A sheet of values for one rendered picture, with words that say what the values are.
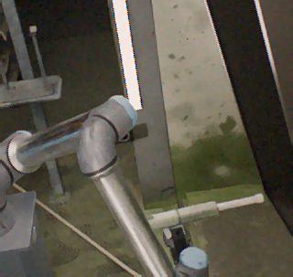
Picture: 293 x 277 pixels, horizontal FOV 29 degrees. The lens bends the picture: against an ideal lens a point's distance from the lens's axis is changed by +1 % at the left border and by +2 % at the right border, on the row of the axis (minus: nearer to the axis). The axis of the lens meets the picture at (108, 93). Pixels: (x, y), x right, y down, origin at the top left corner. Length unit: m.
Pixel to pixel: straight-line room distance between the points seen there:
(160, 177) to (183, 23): 0.86
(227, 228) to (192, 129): 0.50
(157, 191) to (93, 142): 1.42
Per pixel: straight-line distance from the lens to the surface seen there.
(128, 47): 2.49
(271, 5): 1.29
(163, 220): 2.17
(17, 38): 2.72
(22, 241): 2.10
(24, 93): 2.68
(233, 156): 2.92
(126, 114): 1.67
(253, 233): 2.84
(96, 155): 1.58
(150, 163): 2.86
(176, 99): 2.67
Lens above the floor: 2.03
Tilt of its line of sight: 29 degrees down
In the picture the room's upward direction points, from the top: 10 degrees counter-clockwise
